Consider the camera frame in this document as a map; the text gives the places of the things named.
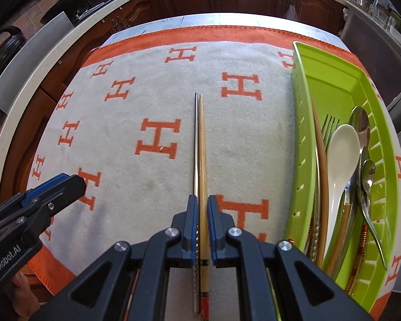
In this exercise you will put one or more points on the white ceramic spoon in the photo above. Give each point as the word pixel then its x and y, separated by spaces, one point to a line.
pixel 342 153

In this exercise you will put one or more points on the orange and beige printed blanket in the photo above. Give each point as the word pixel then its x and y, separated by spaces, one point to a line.
pixel 120 160

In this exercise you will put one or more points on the grey steel counter cabinet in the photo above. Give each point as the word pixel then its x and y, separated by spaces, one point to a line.
pixel 371 46

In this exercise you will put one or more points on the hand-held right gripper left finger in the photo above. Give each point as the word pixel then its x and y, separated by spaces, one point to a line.
pixel 192 227

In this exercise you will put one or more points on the short round steel spoon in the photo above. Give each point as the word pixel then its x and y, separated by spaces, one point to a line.
pixel 374 220

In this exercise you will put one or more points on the metal splash panel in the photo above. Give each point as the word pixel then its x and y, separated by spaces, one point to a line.
pixel 30 60

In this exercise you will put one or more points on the person's left hand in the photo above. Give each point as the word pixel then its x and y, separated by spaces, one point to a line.
pixel 28 287

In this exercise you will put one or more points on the hanging clear plastic bag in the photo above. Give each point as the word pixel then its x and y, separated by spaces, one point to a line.
pixel 291 12

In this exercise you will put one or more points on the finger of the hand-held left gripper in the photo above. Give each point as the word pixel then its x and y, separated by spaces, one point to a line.
pixel 46 185
pixel 60 197

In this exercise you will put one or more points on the steel fork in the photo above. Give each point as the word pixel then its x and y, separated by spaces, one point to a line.
pixel 329 137

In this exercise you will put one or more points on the pale chopstick red striped end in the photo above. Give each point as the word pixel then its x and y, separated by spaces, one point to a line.
pixel 363 237

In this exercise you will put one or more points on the row of jars and bottles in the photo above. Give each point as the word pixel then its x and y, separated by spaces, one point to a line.
pixel 387 16

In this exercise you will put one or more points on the green plastic slotted tray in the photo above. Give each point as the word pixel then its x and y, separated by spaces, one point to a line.
pixel 330 83

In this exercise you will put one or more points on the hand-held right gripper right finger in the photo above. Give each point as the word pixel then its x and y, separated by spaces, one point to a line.
pixel 213 227

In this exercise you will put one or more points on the black wok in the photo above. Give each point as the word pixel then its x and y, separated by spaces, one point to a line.
pixel 6 50

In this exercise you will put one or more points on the steel chopstick twisted end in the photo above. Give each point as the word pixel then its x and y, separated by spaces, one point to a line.
pixel 196 140
pixel 314 237

